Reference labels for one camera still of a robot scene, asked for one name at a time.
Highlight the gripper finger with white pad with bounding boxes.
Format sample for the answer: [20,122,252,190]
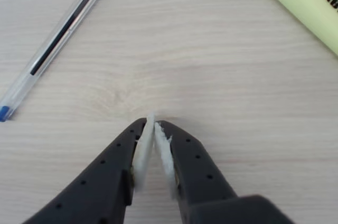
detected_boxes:
[23,111,156,224]
[154,119,294,224]

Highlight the clear ballpoint pen blue cap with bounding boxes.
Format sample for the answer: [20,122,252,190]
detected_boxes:
[0,0,128,123]

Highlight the yellow highlighter black cap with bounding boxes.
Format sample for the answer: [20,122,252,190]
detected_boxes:
[245,0,338,59]

